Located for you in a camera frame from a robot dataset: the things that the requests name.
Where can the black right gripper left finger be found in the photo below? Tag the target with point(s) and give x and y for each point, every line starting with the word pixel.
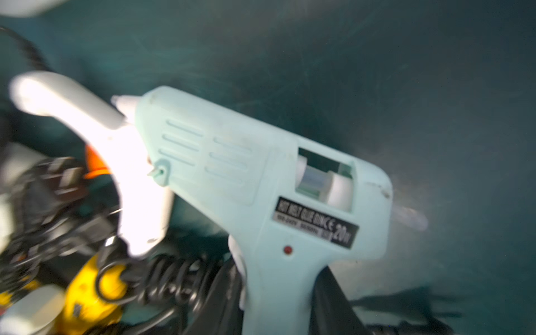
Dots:
pixel 221 313

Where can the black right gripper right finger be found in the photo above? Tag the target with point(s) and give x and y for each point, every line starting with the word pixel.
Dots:
pixel 331 311

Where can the light mint glue gun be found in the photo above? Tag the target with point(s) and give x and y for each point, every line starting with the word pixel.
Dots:
pixel 290 205

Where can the yellow glue gun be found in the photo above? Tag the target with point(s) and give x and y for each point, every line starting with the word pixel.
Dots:
pixel 83 308

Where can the white glue gun right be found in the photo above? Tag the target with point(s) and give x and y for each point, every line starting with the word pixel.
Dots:
pixel 145 206

